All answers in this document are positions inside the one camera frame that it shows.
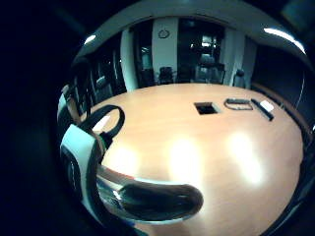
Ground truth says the long black bar device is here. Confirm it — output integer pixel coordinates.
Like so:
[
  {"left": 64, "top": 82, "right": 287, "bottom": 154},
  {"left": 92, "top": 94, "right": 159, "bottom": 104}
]
[{"left": 250, "top": 97, "right": 276, "bottom": 122}]

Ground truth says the small white card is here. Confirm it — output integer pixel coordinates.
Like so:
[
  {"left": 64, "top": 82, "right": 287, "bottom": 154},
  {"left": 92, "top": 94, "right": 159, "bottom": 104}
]
[{"left": 259, "top": 99, "right": 276, "bottom": 113}]

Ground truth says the long ceiling lamp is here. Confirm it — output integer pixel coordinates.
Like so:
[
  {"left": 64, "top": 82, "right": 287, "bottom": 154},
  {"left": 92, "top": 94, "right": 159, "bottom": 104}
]
[
  {"left": 83, "top": 33, "right": 97, "bottom": 46},
  {"left": 263, "top": 27, "right": 307, "bottom": 55}
]

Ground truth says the black table cable port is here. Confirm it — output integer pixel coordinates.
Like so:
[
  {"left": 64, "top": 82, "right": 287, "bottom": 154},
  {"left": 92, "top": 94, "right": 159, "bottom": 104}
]
[{"left": 193, "top": 101, "right": 221, "bottom": 116}]

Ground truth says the round wall emblem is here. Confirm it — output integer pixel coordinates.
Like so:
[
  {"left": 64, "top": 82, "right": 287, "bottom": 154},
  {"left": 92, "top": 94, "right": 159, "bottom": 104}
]
[{"left": 157, "top": 28, "right": 170, "bottom": 40}]

